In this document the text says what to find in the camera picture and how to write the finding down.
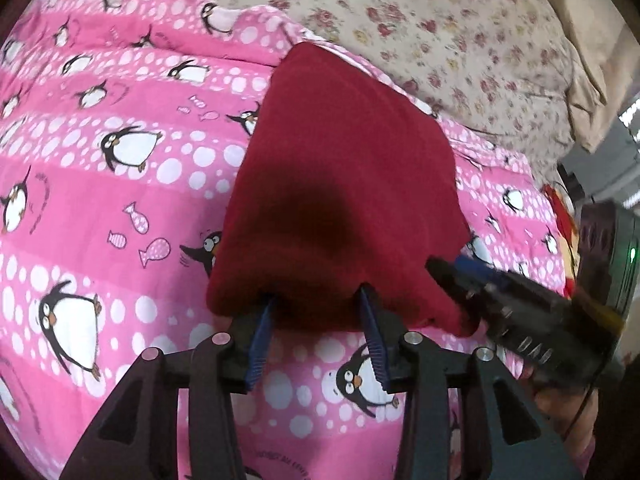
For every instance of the person's right hand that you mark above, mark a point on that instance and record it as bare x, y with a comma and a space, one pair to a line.
555, 405

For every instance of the beige pillow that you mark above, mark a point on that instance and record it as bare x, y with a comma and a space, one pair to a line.
585, 85

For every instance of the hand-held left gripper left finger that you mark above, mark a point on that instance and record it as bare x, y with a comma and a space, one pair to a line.
261, 345

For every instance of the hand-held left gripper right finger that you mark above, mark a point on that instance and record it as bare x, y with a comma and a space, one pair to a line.
374, 340

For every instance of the dark red cloth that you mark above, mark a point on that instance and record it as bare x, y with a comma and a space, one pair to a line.
340, 160

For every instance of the pink penguin printed blanket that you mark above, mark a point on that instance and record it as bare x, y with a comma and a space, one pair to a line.
100, 85

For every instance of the beige floral bedsheet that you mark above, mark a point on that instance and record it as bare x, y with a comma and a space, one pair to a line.
425, 20

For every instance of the red cartoon printed toy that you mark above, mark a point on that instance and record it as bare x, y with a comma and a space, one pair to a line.
562, 220

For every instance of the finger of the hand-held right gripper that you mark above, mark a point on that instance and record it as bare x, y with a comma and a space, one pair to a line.
477, 270
450, 277

